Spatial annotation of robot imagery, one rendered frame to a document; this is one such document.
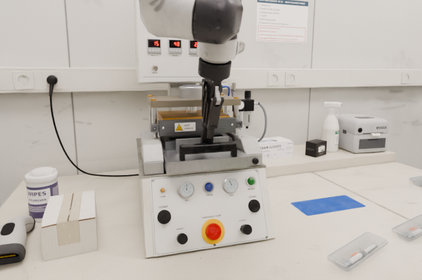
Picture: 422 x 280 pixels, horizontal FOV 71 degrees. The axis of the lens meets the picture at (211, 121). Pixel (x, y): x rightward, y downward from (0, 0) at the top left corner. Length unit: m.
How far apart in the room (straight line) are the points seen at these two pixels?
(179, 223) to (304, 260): 0.31
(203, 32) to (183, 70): 0.54
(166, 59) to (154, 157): 0.41
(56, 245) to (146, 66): 0.60
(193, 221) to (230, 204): 0.11
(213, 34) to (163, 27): 0.09
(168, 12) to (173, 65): 0.54
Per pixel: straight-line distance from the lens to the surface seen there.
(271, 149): 1.41
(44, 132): 1.43
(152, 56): 1.07
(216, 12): 0.53
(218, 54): 0.64
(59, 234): 0.83
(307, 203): 1.10
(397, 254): 0.92
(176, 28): 0.56
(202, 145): 0.75
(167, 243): 0.79
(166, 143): 0.85
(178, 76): 1.08
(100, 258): 0.82
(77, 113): 1.40
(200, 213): 0.80
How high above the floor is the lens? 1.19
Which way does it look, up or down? 9 degrees down
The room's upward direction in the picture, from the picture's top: straight up
